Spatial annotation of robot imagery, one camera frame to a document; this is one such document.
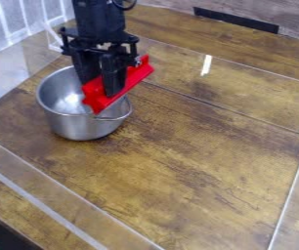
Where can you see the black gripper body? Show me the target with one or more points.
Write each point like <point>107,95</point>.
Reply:
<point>99,29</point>

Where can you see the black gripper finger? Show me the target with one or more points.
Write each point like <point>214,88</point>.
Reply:
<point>86,64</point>
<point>113,65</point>

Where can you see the red rectangular block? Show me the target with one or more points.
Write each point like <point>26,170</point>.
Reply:
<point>94,97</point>

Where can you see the silver metal pot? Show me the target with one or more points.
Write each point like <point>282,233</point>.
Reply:
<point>69,117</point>

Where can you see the clear acrylic stand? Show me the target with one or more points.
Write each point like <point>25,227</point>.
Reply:
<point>54,41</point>

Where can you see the black strip on table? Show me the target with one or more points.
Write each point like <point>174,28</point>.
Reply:
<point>218,16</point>

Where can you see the clear acrylic front panel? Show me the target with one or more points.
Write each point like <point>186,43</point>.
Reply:
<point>90,224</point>

